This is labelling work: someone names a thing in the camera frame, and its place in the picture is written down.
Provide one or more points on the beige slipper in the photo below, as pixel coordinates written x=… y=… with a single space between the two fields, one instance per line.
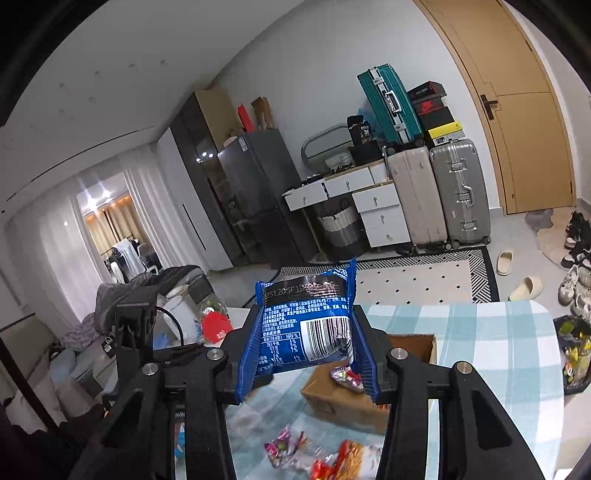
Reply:
x=526 y=288
x=504 y=263

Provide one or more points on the grey sofa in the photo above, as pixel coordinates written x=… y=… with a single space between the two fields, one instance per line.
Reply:
x=152 y=281

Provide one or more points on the brown cardboard box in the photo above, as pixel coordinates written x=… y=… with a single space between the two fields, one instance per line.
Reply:
x=332 y=401

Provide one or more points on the purple grape candy packet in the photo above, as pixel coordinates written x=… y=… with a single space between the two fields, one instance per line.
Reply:
x=291 y=450

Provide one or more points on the person's left forearm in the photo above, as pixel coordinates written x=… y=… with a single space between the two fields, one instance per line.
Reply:
x=46 y=447

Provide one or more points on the white kettle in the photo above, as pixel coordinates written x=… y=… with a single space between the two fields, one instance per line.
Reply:
x=182 y=318

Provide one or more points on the tall dark glass cabinet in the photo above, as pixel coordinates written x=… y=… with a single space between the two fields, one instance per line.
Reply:
x=198 y=161

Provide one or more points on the orange noodle snack packet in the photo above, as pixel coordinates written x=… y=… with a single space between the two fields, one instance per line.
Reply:
x=360 y=461

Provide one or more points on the black storage box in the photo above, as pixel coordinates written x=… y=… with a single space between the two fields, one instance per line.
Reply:
x=364 y=153

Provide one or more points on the oval mirror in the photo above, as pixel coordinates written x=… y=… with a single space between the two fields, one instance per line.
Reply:
x=323 y=147

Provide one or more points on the white pink snack packet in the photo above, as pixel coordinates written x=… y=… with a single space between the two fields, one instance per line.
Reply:
x=346 y=377

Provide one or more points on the heap of black white shoes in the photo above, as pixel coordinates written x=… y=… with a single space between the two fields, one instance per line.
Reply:
x=577 y=272

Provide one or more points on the teal suitcase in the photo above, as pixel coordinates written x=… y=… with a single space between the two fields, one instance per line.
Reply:
x=385 y=104

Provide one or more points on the woven laundry basket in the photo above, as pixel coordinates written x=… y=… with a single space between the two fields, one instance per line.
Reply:
x=339 y=228

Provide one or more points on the white curtains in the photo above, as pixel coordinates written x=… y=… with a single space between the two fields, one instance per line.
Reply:
x=55 y=254

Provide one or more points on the clothes rack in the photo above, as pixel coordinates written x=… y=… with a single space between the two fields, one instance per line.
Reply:
x=127 y=258

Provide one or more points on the black white patterned rug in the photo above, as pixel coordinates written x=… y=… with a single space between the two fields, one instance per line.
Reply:
x=415 y=281

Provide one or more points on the dark grey fridge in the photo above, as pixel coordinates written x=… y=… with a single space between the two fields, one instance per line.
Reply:
x=263 y=184

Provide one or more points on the brown paper bag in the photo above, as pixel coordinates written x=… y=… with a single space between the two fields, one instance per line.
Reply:
x=264 y=113

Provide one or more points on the wooden door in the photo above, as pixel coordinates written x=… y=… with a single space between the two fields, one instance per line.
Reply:
x=517 y=138

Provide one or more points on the grey door mat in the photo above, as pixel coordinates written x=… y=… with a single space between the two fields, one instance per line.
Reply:
x=538 y=219

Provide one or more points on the round beige rug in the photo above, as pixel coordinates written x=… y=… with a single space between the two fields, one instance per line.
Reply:
x=551 y=249

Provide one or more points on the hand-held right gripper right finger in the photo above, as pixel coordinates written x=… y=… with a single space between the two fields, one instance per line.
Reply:
x=383 y=364

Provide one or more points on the black paper bag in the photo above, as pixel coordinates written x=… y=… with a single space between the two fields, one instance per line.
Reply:
x=360 y=131

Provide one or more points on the black trash bag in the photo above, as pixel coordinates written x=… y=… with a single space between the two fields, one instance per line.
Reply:
x=572 y=355

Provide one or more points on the white wardrobe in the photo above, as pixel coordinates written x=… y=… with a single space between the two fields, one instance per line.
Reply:
x=184 y=221

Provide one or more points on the silver suitcase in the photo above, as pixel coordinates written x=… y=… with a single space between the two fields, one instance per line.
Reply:
x=461 y=189

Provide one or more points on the red paper bag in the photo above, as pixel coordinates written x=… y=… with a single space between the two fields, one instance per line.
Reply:
x=246 y=120

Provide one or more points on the blue cookie packet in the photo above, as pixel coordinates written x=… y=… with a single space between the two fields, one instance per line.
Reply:
x=300 y=332

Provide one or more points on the beige suitcase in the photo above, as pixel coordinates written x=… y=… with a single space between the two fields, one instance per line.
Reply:
x=415 y=198

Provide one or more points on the white drawer desk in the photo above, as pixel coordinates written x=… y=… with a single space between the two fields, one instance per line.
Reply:
x=383 y=217

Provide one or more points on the black red shoe box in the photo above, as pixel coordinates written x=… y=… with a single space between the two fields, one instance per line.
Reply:
x=425 y=91

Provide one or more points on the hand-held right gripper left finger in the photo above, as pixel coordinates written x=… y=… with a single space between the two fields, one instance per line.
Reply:
x=228 y=364

